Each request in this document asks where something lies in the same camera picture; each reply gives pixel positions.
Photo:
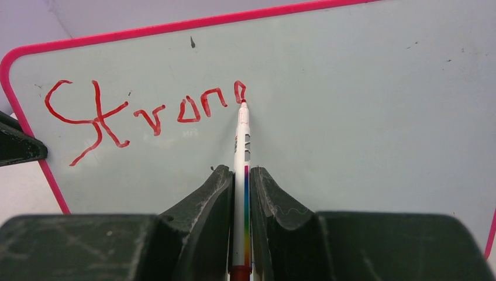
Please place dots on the white red marker pen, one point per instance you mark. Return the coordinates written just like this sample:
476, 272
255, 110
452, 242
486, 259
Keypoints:
241, 258

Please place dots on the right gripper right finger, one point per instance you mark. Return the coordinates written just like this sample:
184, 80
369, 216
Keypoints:
291, 242

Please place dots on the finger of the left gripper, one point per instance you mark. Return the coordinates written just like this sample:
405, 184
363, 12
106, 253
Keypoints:
16, 146

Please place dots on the pink framed whiteboard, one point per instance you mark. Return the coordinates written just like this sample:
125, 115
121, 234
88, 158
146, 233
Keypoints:
354, 105

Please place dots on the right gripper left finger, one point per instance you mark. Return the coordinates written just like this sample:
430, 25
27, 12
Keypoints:
189, 241

